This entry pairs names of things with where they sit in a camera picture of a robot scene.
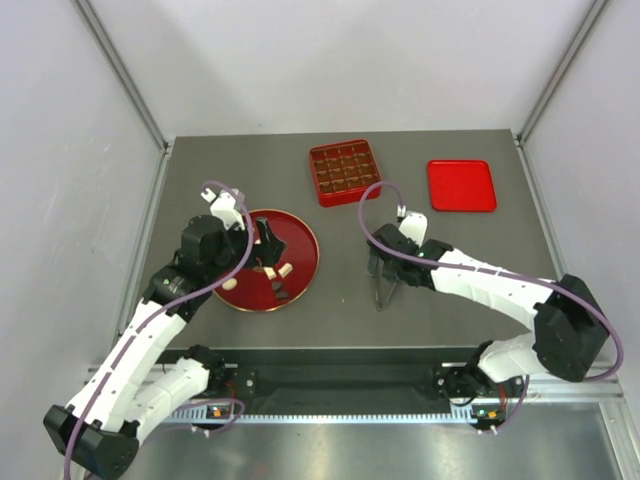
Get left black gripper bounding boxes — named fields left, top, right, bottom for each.
left=206, top=217, right=286, bottom=280

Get round dark red plate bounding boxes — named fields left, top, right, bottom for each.
left=215, top=209, right=320, bottom=312

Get metal tongs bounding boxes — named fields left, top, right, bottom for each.
left=373, top=261, right=399, bottom=312

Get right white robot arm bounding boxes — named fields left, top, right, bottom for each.
left=368, top=224, right=609, bottom=396

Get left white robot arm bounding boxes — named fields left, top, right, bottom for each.
left=43, top=215, right=286, bottom=479

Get oval white chocolate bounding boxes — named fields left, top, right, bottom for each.
left=221, top=278, right=237, bottom=291

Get red chocolate box with tray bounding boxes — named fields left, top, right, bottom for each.
left=309, top=139, right=381, bottom=208

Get red box lid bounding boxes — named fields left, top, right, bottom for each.
left=426, top=159, right=497, bottom=213

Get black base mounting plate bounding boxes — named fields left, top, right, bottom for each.
left=164, top=347, right=526, bottom=416

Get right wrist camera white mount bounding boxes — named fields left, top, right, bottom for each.
left=397, top=205, right=428, bottom=247

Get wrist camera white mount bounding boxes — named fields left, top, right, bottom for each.
left=397, top=205, right=428, bottom=247
left=200, top=188, right=245, bottom=230

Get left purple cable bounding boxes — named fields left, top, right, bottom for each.
left=62, top=179, right=254, bottom=479

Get purple cable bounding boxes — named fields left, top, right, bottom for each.
left=358, top=180, right=625, bottom=384
left=62, top=179, right=254, bottom=479

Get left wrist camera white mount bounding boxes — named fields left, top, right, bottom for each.
left=200, top=188, right=245, bottom=230

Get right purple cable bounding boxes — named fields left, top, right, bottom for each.
left=358, top=180, right=625, bottom=384

